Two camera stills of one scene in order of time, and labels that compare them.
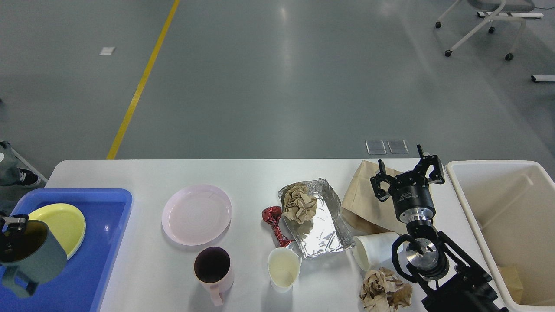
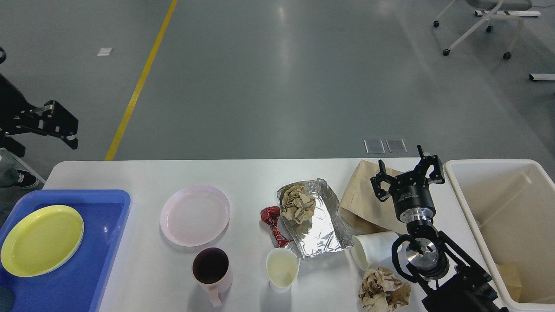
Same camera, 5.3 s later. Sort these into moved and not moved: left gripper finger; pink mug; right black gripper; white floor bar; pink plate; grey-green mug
Moved: grey-green mug; left gripper finger
Not moved: pink plate; right black gripper; white floor bar; pink mug
